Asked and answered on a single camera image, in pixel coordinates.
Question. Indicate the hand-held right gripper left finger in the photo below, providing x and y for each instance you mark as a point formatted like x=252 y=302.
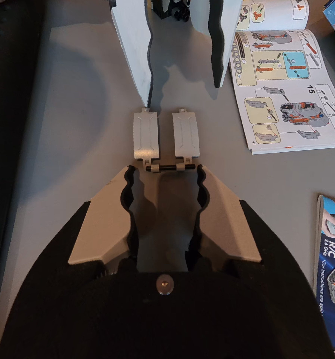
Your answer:
x=100 y=224

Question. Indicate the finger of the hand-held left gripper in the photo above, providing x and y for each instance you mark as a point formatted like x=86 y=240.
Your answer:
x=131 y=42
x=201 y=14

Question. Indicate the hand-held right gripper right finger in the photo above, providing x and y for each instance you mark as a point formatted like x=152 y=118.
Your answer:
x=226 y=224

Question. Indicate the black axle rod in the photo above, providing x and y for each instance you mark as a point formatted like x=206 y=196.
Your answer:
x=168 y=168

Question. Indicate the grey curved panel piece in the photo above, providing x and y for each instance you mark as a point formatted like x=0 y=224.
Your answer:
x=146 y=131
x=185 y=134

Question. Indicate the grey desk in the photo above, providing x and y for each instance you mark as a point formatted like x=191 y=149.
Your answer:
x=72 y=140

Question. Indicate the grey orange robot model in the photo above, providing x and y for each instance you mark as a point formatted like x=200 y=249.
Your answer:
x=167 y=11

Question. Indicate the open instruction booklet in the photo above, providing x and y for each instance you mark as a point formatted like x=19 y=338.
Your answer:
x=282 y=84

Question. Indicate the blue robot kit box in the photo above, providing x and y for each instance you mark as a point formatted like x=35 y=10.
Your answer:
x=334 y=266

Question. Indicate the black perforated tray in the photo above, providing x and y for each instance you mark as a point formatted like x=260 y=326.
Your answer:
x=10 y=112

